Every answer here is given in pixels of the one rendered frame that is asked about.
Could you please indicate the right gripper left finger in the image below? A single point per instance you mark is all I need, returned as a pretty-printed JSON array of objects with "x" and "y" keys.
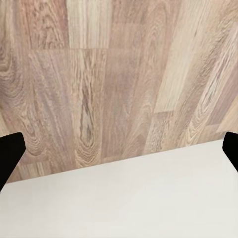
[{"x": 12, "y": 148}]

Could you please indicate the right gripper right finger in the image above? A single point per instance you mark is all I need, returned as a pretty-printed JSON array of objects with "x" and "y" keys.
[{"x": 230, "y": 148}]

